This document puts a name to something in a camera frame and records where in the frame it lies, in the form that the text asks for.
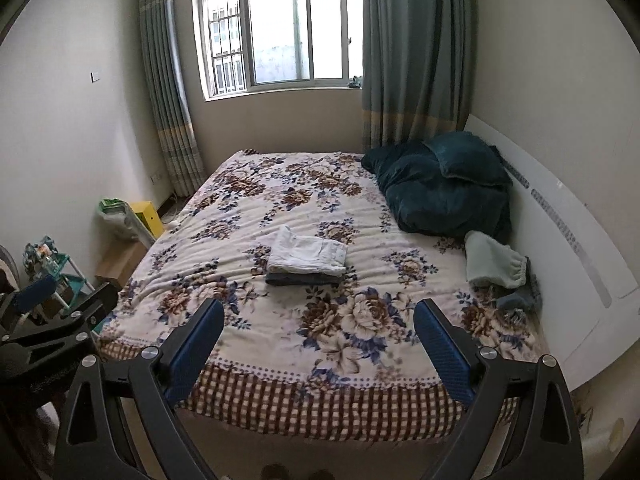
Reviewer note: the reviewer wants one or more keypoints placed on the wall outlet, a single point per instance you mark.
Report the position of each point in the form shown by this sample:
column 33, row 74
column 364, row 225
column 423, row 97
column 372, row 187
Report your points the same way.
column 157, row 178

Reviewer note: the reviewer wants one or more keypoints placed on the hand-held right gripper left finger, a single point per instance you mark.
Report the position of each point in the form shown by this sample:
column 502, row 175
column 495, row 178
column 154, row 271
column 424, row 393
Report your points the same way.
column 192, row 355

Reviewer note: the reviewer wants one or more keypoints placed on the blue-grey cloth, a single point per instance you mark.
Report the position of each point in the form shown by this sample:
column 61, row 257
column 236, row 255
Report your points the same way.
column 517, row 301

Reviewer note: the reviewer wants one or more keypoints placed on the wall switch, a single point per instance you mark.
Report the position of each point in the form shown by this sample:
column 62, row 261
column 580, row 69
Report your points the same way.
column 96, row 77

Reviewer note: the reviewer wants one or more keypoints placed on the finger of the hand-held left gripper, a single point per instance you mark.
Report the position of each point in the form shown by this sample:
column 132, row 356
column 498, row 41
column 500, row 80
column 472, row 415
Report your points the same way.
column 35, row 294
column 95, row 305

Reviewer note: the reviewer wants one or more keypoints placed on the white pants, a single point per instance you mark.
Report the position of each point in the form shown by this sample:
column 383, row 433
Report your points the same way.
column 305, row 255

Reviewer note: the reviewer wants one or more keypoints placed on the white headboard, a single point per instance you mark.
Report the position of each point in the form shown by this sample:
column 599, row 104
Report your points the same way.
column 575, row 260

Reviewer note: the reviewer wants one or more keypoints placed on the yellow box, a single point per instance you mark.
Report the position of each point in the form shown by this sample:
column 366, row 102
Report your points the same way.
column 147, row 215

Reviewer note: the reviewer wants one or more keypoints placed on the floral printed blanket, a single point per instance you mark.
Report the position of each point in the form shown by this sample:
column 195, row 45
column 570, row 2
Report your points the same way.
column 250, row 200

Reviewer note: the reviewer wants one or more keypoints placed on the teal storage rack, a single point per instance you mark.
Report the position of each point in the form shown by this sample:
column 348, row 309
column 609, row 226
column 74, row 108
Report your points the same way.
column 70, row 266

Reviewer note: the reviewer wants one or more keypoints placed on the dark teal pillow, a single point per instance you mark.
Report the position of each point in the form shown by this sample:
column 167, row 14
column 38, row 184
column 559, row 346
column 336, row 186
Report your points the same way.
column 470, row 160

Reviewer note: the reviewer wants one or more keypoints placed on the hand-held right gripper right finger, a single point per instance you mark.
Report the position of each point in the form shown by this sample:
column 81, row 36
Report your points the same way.
column 442, row 355

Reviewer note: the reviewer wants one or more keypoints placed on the wooden nightstand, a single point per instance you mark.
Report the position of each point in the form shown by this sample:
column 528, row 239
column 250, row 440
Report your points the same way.
column 117, row 266

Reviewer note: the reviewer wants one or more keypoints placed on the teal striped curtain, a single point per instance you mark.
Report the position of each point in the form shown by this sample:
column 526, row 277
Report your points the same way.
column 165, row 85
column 410, row 60

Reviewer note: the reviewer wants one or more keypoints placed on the light green fleece garment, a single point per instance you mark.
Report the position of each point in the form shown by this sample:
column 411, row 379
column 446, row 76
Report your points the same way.
column 490, row 260

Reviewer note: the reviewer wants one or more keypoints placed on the dark folded pants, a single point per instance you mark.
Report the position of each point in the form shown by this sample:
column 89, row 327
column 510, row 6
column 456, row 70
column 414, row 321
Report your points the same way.
column 300, row 280

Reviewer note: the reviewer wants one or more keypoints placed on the green and white bag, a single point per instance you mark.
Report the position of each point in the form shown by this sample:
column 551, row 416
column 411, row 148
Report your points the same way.
column 117, row 217

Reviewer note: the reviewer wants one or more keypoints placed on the window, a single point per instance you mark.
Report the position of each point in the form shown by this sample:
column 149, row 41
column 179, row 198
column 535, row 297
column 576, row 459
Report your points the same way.
column 280, row 35

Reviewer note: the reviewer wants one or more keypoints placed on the dark teal quilt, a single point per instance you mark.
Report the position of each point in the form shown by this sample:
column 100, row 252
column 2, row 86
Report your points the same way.
column 435, row 205

